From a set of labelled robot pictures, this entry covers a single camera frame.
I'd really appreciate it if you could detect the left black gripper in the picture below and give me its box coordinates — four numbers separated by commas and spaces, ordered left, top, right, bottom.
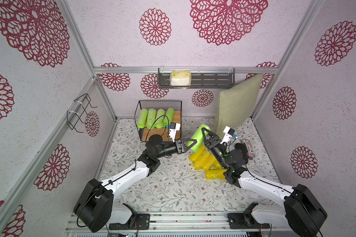
155, 137, 196, 160

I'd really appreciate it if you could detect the green bag roll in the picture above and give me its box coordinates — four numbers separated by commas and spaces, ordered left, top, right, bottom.
137, 109, 148, 129
163, 108, 175, 127
190, 124, 210, 152
146, 108, 157, 129
154, 109, 165, 129

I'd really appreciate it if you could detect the yellow bag roll front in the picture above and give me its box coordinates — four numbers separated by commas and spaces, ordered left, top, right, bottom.
205, 169, 226, 180

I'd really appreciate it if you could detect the black wire wooden shelf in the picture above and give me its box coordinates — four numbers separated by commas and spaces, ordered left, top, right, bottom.
134, 100, 183, 142

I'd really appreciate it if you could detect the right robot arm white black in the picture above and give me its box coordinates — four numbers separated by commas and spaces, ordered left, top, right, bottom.
198, 127, 328, 237

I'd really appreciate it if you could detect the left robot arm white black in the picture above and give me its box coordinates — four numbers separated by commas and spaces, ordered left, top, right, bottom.
73, 134, 198, 233

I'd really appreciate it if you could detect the yellow bag roll top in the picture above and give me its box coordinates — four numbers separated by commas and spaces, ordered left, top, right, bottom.
189, 144, 206, 163

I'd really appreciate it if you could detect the black oval object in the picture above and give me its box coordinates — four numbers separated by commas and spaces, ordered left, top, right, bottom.
235, 143, 248, 156

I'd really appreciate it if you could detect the green cushion pillow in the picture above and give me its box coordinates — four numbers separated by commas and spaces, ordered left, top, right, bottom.
214, 74, 263, 139

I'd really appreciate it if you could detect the white yellow sponge block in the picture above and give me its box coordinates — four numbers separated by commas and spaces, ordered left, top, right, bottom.
170, 70, 191, 87

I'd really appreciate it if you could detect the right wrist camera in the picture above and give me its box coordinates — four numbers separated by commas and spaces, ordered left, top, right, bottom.
221, 126, 237, 144

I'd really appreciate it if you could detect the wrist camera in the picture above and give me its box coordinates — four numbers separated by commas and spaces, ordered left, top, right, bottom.
168, 122, 181, 142
221, 126, 237, 144

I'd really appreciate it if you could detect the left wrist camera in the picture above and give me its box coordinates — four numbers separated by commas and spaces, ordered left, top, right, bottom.
168, 122, 181, 142

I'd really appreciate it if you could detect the grey wall mounted rack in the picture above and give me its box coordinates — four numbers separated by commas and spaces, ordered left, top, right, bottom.
158, 68, 235, 89

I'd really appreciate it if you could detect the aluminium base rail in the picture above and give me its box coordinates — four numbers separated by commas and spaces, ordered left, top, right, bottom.
65, 211, 291, 233

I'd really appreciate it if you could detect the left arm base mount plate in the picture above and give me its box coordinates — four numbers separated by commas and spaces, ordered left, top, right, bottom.
109, 214, 150, 231

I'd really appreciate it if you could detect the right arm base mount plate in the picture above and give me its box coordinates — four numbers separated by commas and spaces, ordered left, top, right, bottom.
227, 213, 270, 230

